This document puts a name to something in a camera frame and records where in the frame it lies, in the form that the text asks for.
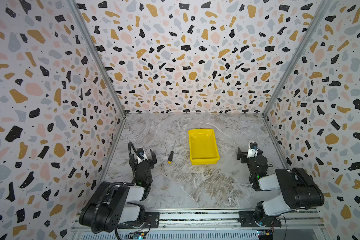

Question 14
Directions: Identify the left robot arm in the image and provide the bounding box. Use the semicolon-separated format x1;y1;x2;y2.
79;148;157;234

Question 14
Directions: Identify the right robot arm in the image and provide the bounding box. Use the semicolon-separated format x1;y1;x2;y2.
237;142;325;227

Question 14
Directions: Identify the yellow plastic bin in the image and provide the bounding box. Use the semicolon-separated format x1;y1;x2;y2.
188;129;220;165

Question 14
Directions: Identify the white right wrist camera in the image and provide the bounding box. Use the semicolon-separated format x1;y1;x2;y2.
247;147;258;159

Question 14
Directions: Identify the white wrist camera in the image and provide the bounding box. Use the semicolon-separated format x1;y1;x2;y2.
137;148;146;164
247;147;258;159

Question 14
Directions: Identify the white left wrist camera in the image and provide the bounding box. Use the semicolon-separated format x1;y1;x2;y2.
137;148;146;164

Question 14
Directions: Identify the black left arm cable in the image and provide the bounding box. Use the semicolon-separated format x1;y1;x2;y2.
89;141;145;240

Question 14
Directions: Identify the black yellow handled screwdriver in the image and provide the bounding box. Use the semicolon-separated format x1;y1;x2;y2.
168;142;176;164

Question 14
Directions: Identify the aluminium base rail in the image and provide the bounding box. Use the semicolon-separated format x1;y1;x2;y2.
73;209;331;240

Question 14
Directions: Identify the right aluminium corner post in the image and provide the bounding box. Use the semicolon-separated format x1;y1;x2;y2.
262;0;332;119

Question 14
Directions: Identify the aluminium corner post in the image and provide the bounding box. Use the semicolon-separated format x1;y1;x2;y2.
66;0;126;119
262;0;332;119

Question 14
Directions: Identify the left aluminium corner post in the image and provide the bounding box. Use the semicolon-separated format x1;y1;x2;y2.
66;0;126;119

